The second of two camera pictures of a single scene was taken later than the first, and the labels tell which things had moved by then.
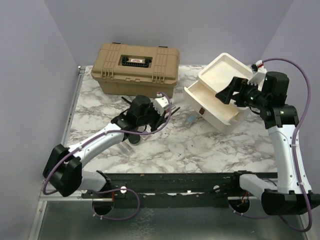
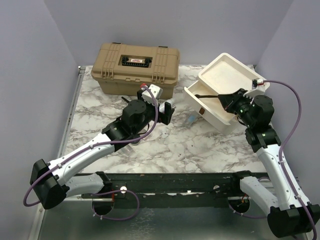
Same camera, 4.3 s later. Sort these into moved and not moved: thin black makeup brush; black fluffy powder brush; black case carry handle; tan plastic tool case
Moved: thin black makeup brush
Not moved: tan plastic tool case; black case carry handle; black fluffy powder brush
